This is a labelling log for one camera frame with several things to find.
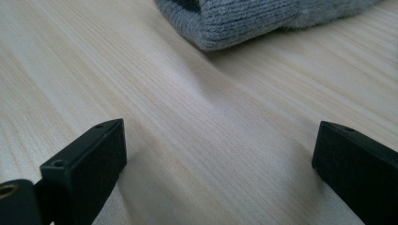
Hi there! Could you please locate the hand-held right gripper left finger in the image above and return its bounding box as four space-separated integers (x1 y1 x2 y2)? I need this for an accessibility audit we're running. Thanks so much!
39 118 128 225

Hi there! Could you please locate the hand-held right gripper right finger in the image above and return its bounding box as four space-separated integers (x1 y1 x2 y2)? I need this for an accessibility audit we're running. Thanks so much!
311 120 398 225

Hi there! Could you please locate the grey knitted glove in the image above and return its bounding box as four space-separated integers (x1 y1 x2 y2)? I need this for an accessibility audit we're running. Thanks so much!
153 0 384 53

